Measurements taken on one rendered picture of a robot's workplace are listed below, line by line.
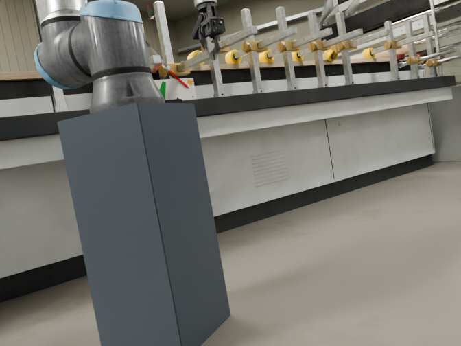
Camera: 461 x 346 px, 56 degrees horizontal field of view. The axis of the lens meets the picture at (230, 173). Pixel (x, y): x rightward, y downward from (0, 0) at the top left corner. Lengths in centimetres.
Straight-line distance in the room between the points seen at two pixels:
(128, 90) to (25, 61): 578
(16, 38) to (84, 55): 572
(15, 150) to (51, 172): 27
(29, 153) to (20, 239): 39
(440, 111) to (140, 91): 335
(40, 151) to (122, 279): 82
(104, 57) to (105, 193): 32
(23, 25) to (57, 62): 579
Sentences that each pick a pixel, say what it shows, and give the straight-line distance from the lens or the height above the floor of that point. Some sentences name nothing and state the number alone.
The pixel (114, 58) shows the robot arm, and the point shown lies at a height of 72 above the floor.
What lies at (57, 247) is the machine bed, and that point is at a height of 16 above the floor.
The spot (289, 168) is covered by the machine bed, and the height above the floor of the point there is 26.
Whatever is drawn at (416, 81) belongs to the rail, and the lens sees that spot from 338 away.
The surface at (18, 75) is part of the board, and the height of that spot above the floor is 88.
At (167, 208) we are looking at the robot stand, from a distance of 102.
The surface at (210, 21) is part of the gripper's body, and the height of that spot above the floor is 95.
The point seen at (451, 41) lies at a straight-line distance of 393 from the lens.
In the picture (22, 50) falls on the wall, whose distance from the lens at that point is 687.
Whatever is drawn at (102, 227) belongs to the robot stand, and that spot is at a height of 33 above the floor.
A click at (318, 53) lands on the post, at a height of 90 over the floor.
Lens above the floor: 48
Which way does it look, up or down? 4 degrees down
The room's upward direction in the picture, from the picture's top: 10 degrees counter-clockwise
